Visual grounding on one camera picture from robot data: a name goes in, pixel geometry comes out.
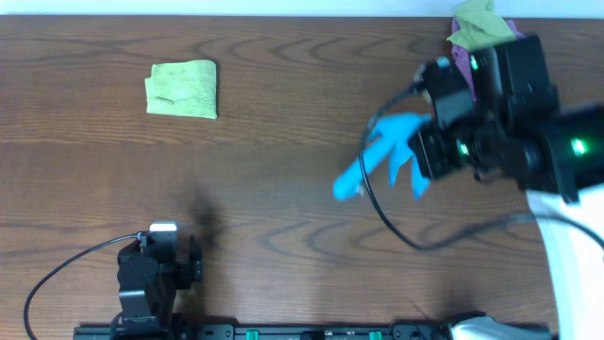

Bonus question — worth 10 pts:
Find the blue microfiber cloth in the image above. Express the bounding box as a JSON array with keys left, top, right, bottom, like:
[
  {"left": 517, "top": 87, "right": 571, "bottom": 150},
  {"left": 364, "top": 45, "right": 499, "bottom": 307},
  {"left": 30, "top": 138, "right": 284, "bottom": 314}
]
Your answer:
[{"left": 332, "top": 112, "right": 431, "bottom": 201}]

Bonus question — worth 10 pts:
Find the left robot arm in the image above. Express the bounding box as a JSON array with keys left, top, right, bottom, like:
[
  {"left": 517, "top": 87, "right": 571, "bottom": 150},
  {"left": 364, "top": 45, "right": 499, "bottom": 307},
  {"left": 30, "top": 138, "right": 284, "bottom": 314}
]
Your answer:
[{"left": 109, "top": 231, "right": 203, "bottom": 339}]

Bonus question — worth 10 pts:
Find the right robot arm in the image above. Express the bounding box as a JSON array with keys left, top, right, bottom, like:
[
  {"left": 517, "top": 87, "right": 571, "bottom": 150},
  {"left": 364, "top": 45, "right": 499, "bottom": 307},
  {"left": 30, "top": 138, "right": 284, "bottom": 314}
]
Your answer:
[{"left": 408, "top": 36, "right": 603, "bottom": 339}]

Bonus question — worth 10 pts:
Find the olive green crumpled cloth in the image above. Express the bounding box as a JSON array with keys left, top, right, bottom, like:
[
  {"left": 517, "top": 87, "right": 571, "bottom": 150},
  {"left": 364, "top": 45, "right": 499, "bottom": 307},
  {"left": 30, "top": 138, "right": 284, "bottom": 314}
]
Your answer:
[{"left": 447, "top": 0, "right": 516, "bottom": 51}]

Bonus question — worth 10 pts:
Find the folded green cloth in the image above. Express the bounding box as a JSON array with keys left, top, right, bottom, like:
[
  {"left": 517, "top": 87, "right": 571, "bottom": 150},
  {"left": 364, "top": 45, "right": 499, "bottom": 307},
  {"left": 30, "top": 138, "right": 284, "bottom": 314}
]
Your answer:
[{"left": 144, "top": 59, "right": 218, "bottom": 120}]

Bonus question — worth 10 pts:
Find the left camera cable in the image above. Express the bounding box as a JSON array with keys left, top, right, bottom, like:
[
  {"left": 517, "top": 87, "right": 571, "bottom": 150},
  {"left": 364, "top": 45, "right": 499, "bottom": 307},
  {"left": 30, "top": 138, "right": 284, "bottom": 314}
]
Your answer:
[{"left": 23, "top": 232, "right": 143, "bottom": 340}]

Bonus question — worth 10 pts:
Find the camera cable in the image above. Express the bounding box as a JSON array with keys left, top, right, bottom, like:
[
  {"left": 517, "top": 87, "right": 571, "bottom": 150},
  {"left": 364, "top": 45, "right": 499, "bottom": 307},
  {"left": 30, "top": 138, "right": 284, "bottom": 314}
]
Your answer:
[
  {"left": 23, "top": 232, "right": 143, "bottom": 340},
  {"left": 358, "top": 84, "right": 604, "bottom": 251}
]

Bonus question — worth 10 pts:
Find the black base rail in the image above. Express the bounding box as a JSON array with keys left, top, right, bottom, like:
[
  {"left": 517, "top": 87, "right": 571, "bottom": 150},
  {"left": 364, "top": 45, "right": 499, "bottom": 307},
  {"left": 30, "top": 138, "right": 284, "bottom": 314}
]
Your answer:
[{"left": 73, "top": 323, "right": 557, "bottom": 340}]

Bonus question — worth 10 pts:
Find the right camera cable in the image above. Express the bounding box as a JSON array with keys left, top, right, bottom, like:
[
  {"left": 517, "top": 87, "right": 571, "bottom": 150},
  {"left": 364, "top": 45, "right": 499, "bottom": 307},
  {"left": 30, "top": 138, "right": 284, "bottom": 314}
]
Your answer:
[{"left": 358, "top": 84, "right": 604, "bottom": 251}]

